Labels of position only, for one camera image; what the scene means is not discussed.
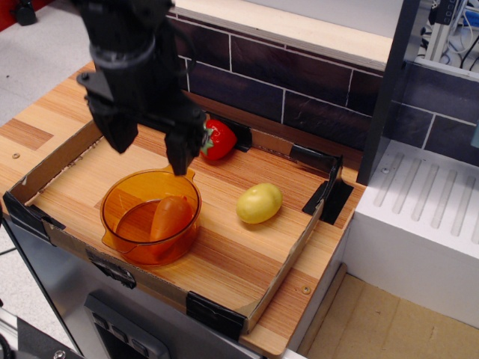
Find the white toy sink drainboard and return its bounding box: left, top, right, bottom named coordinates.
left=343, top=141, right=478, bottom=326

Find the dark grey vertical post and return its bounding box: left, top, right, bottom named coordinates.
left=357, top=1, right=429, bottom=185

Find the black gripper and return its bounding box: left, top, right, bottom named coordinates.
left=78, top=35, right=207, bottom=176

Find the cardboard fence with black tape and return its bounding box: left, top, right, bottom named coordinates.
left=4, top=123, right=350, bottom=343

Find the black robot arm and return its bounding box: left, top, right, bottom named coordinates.
left=74, top=1, right=207, bottom=176

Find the orange transparent plastic pot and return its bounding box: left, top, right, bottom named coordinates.
left=100, top=166, right=201, bottom=266

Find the yellow toy potato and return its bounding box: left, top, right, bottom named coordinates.
left=236, top=183, right=283, bottom=224

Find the red toy strawberry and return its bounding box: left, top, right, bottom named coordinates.
left=200, top=119, right=237, bottom=161

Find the orange toy carrot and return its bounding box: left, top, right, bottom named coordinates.
left=150, top=195, right=194, bottom=257

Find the toy oven control panel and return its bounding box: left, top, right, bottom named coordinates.
left=85, top=295, right=171, bottom=359

